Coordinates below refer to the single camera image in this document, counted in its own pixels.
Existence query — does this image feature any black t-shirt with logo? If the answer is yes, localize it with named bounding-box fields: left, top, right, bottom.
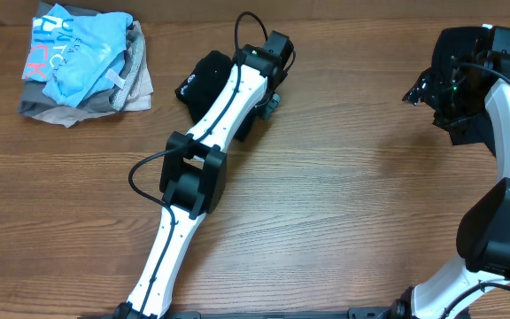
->
left=174, top=50, right=265, bottom=143

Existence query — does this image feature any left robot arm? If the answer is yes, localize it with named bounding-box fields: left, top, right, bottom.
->
left=113, top=31, right=296, bottom=318

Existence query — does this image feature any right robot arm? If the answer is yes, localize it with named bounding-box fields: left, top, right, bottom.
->
left=383, top=25, right=510, bottom=319

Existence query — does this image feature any black garment pile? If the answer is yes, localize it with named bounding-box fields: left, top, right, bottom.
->
left=430, top=27, right=510, bottom=153

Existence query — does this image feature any beige folded garment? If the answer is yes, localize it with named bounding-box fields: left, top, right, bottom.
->
left=19, top=21, right=153, bottom=128

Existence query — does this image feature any grey knit folded garment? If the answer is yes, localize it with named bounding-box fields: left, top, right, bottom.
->
left=112, top=30, right=144, bottom=112

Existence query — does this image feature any light blue printed shirt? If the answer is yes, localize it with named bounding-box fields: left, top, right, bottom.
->
left=21, top=4, right=133, bottom=107

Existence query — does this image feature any dark grey folded garment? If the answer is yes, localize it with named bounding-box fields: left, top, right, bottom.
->
left=19, top=2, right=133, bottom=126

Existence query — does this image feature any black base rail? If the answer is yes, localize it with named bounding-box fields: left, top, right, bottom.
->
left=77, top=306, right=473, bottom=319

